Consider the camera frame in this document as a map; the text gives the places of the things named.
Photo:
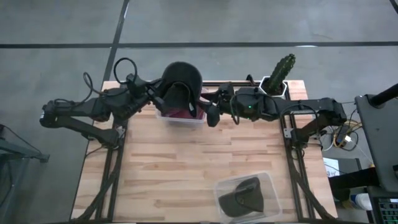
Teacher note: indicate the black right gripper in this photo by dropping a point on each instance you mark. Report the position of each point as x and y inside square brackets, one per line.
[227, 105]

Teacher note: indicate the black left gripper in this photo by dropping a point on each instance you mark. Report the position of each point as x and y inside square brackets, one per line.
[147, 91]

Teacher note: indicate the maroon baseball cap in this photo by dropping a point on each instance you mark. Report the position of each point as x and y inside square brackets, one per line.
[175, 114]

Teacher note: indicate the dark olive baseball cap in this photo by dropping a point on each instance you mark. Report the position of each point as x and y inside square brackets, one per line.
[183, 74]
[245, 199]

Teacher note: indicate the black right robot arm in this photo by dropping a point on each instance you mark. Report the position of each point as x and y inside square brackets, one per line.
[311, 105]

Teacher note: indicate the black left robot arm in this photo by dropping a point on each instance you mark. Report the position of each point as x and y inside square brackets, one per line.
[77, 109]

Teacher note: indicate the clear plastic container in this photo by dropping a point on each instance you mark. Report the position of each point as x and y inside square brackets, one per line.
[183, 122]
[274, 202]

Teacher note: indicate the white hexagonal plant pot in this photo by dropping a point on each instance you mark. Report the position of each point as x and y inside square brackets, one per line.
[263, 84]

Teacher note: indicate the green cactus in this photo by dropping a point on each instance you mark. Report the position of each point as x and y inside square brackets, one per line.
[281, 73]

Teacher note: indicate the white paper label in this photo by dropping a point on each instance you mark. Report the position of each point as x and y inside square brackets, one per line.
[331, 166]

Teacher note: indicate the white charger plug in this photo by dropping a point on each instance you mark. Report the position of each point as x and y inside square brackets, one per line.
[348, 139]

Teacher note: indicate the grey metal cart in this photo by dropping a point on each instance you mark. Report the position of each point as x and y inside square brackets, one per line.
[18, 149]

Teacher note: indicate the grey monitor back panel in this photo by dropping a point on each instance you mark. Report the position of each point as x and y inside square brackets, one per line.
[382, 140]

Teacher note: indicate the black monitor pole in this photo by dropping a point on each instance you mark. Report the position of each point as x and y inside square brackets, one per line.
[385, 95]

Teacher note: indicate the white plastic bottle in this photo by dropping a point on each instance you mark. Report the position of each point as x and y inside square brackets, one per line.
[362, 201]

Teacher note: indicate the backlit keyboard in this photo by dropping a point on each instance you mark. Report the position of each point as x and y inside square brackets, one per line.
[388, 213]

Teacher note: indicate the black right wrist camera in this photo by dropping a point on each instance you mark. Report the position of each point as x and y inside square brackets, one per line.
[226, 89]

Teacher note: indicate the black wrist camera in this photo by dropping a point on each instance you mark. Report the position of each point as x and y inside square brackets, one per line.
[226, 89]
[133, 81]

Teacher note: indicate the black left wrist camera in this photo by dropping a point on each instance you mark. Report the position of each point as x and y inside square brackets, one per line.
[133, 81]

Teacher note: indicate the black aluminium table frame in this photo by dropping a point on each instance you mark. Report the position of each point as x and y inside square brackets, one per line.
[295, 186]

